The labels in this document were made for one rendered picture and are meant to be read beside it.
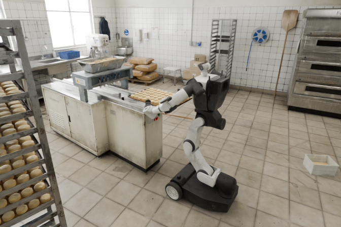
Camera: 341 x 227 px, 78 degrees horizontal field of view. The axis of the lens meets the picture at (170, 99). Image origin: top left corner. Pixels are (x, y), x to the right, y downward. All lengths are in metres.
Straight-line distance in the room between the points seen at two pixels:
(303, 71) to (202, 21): 2.85
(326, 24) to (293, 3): 1.24
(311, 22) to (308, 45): 0.40
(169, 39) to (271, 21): 2.78
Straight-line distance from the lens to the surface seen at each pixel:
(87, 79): 2.65
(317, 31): 4.89
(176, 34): 6.51
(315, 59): 4.93
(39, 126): 1.18
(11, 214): 1.48
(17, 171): 1.29
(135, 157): 2.80
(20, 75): 1.13
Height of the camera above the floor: 1.83
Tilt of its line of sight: 21 degrees down
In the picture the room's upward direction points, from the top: 1 degrees clockwise
